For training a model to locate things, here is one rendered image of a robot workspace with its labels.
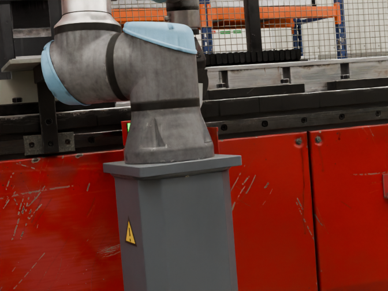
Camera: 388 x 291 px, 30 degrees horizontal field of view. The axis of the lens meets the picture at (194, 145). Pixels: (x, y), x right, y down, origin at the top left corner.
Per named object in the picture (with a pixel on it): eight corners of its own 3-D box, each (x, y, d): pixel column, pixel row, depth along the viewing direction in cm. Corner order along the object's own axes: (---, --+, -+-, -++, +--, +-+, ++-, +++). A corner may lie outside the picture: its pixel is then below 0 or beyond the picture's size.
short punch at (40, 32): (13, 37, 191) (10, 1, 190) (12, 38, 192) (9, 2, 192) (51, 36, 194) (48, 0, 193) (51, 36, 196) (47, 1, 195)
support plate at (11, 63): (10, 63, 164) (9, 59, 164) (1, 72, 189) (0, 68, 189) (88, 59, 170) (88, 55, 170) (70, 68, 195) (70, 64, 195)
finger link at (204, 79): (208, 99, 170) (205, 62, 169) (209, 100, 168) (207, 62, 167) (188, 101, 169) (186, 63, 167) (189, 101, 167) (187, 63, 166)
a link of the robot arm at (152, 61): (184, 98, 113) (177, 11, 113) (108, 105, 118) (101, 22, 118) (211, 97, 124) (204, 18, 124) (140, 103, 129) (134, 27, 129)
